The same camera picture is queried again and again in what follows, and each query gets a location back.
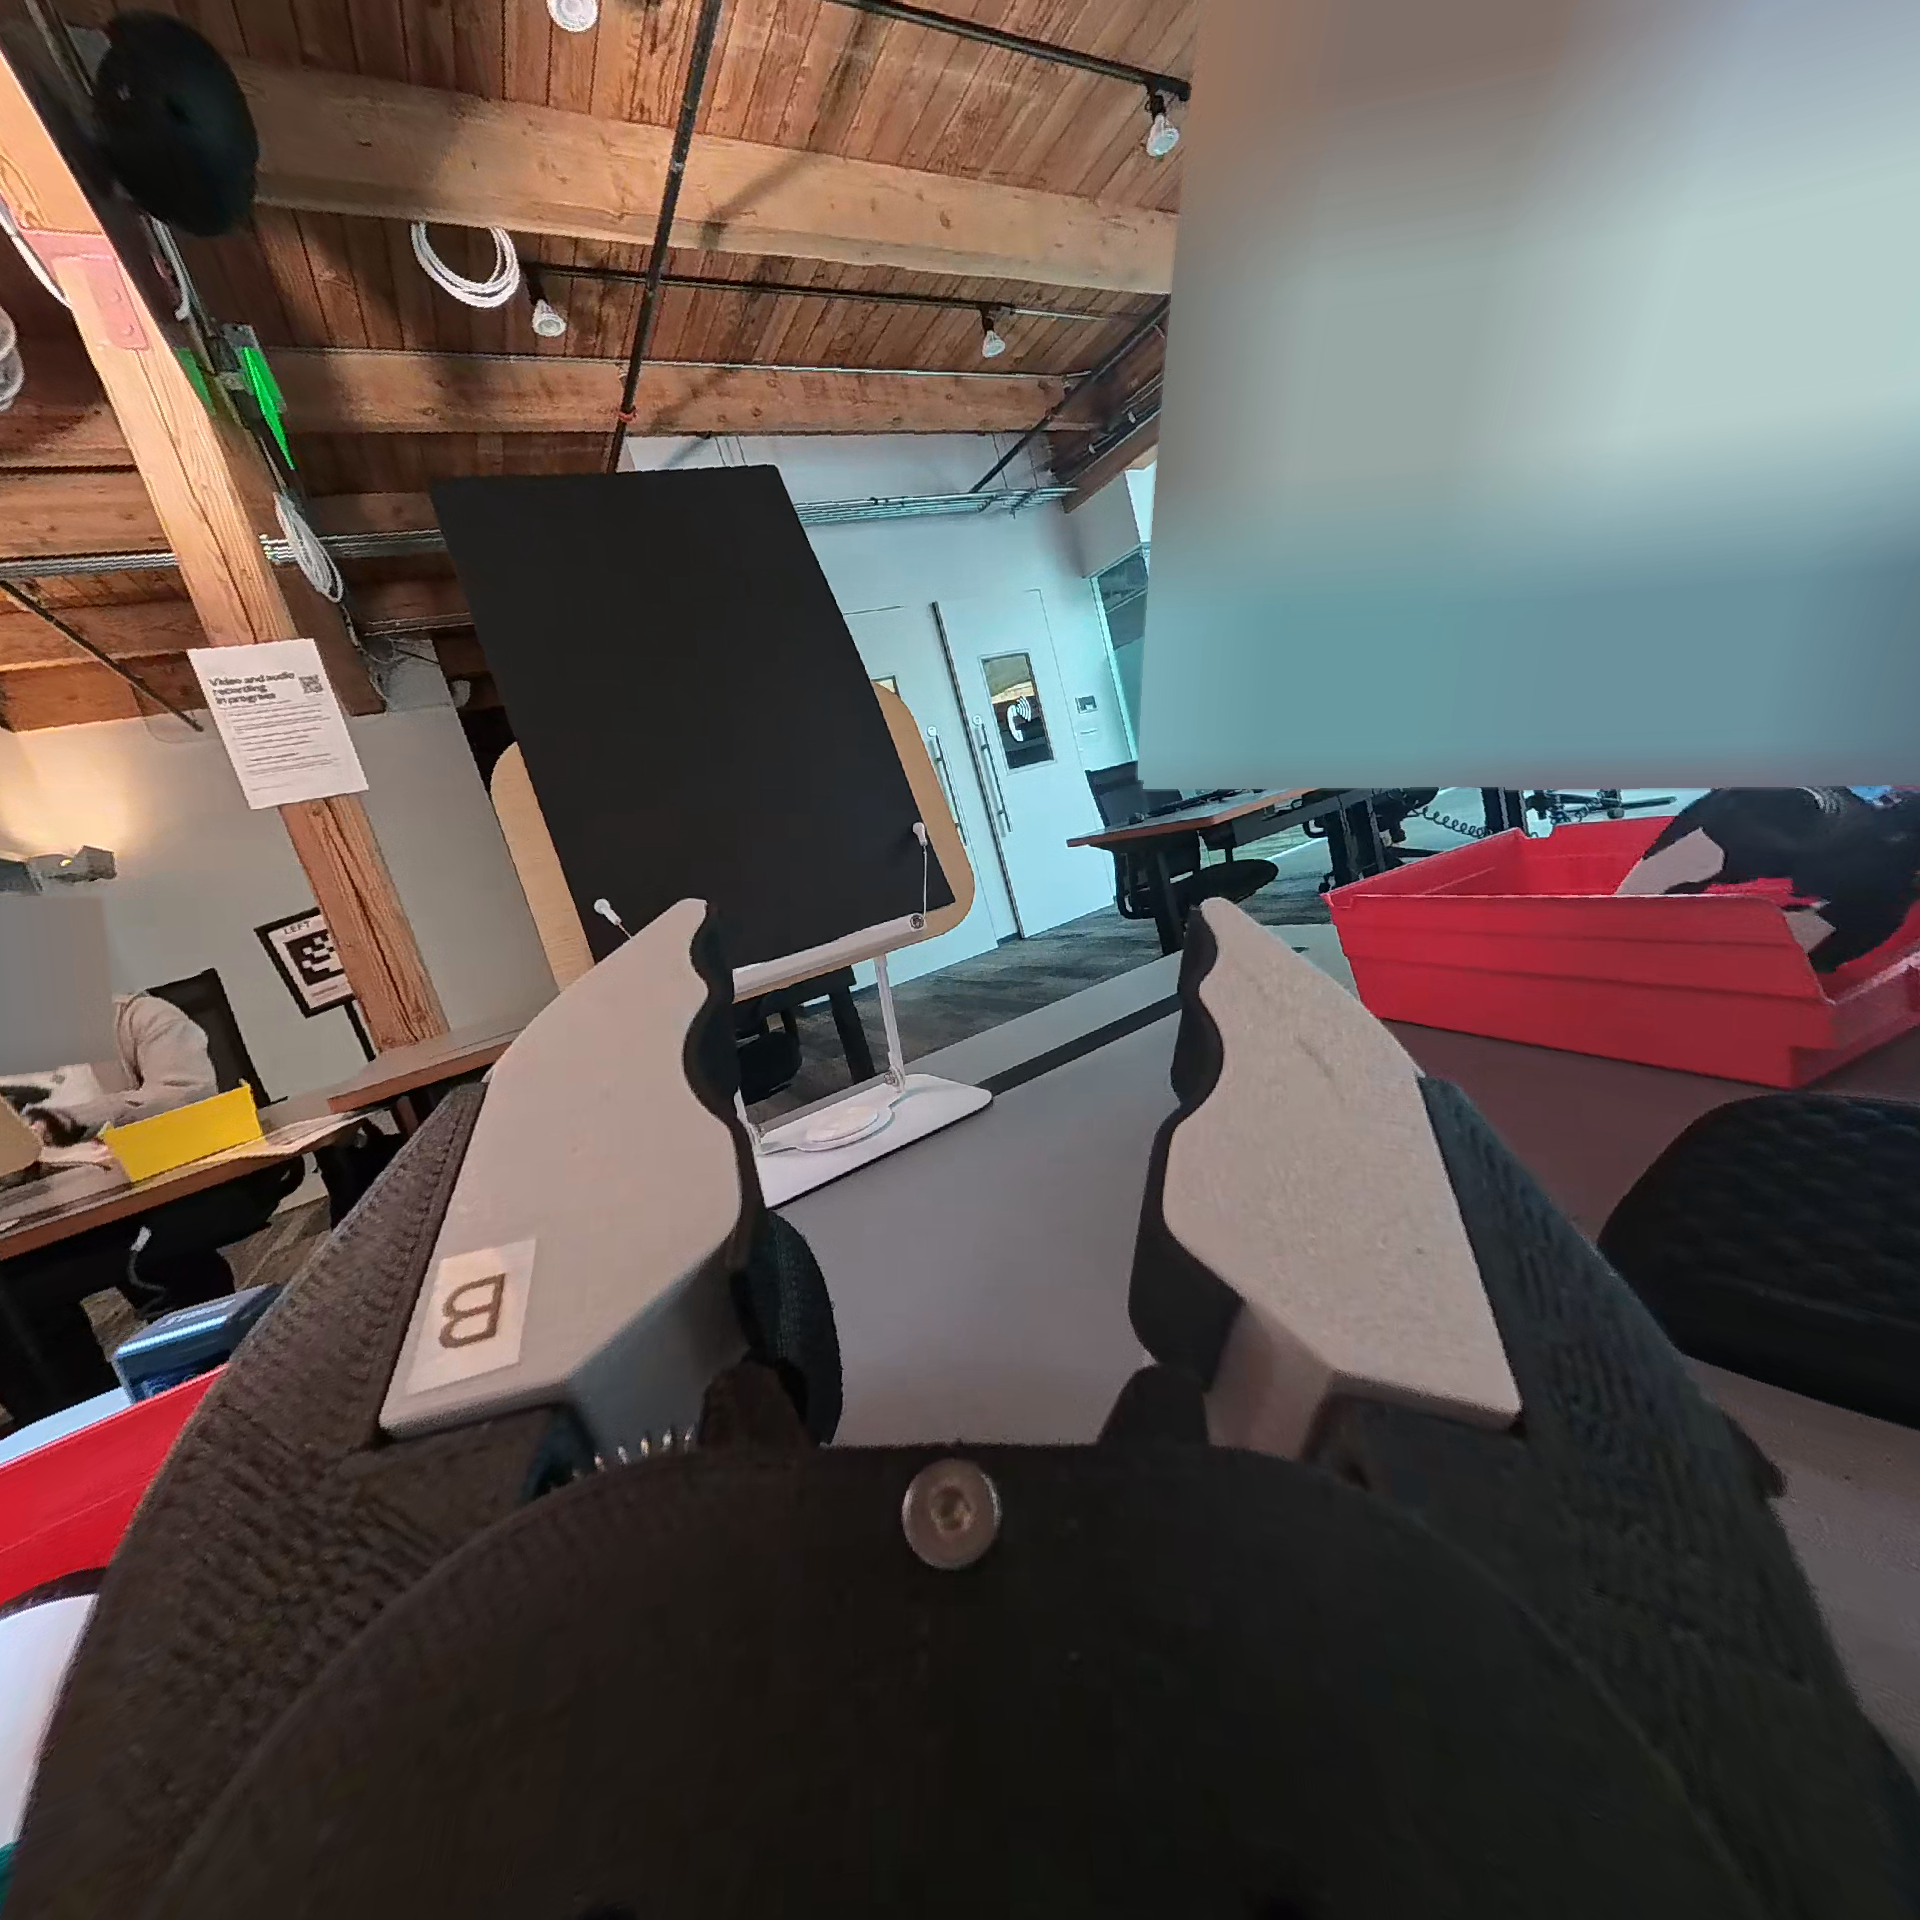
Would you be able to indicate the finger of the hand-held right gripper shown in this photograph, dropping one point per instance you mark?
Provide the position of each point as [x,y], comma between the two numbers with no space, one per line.
[1684,867]
[1819,938]

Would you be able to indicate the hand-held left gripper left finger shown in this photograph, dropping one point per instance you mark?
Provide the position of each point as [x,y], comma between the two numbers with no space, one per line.
[600,1170]

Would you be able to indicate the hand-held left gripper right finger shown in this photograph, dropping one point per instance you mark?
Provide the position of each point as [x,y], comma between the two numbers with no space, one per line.
[1320,1200]

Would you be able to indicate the red plastic bin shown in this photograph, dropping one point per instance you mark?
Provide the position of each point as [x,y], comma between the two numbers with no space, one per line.
[1576,974]
[77,1484]

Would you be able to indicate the wooden office desk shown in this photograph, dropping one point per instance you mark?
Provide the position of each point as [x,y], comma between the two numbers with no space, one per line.
[435,1059]
[1186,818]
[90,1207]

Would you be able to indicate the black textured cushion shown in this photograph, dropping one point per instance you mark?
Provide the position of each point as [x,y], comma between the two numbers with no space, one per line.
[1770,1243]

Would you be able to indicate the black white marker board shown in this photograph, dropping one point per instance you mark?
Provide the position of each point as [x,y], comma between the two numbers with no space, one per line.
[308,960]

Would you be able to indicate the black office chair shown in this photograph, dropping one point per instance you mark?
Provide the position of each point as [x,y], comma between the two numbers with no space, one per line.
[224,1019]
[1118,796]

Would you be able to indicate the yellow plastic bin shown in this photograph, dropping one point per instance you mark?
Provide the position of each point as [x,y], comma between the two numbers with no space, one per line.
[182,1131]

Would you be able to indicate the blue box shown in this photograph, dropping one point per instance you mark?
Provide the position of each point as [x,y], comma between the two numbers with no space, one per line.
[189,1342]

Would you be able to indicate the wooden book stand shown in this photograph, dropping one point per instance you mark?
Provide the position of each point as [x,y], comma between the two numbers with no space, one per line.
[942,856]

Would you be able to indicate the white door with window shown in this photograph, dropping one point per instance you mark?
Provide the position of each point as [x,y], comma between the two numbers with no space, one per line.
[1021,840]
[909,646]

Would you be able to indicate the white paper notice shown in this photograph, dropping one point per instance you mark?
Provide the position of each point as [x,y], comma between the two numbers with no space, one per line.
[277,721]

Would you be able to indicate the cardboard box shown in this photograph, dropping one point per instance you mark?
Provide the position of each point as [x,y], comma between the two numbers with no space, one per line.
[14,1148]

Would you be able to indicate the wooden pillar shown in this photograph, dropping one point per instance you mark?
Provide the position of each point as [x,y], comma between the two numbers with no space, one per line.
[224,586]

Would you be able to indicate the white container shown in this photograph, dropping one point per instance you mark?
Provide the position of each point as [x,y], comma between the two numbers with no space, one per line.
[37,1694]

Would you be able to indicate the green exit sign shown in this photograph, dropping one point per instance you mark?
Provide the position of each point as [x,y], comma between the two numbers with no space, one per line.
[255,388]

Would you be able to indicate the white track light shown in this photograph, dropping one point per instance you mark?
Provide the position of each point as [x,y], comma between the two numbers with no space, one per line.
[1157,124]
[542,312]
[570,11]
[990,339]

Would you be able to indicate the black ceiling pipe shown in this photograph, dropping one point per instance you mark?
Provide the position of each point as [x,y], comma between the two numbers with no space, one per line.
[662,224]

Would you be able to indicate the black pole with round disc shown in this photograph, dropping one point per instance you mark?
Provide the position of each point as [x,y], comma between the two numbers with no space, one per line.
[173,120]

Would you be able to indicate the grey wall device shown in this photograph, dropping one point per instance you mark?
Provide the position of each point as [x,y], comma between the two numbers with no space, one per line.
[61,867]

